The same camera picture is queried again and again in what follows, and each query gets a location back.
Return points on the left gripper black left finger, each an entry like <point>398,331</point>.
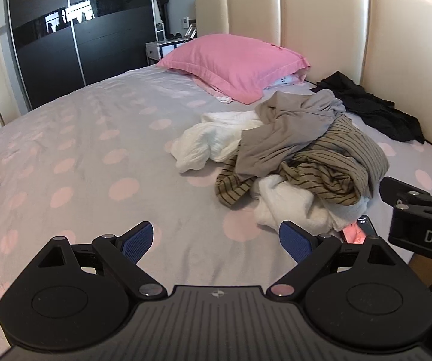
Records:
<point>70,297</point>

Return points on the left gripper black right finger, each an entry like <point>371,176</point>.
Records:
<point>361,297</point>

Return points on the taupe t-shirt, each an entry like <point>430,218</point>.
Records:
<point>290,123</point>

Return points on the smartphone with pink screen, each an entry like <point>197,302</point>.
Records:
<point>357,232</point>

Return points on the brown striped garment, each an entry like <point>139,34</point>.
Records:
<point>341,167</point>

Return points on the black garment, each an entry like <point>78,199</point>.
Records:
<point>379,114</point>

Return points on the white ribbed garment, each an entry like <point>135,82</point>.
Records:
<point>279,201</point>

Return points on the cream padded headboard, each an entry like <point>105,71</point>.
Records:
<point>383,45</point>

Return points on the white crumpled garment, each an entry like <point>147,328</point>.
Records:
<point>215,138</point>

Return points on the pink pillow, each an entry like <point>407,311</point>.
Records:
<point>236,66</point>

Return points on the white bedside table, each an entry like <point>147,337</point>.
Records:
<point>157,50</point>

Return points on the black sliding wardrobe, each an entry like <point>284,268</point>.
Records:
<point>64,45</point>

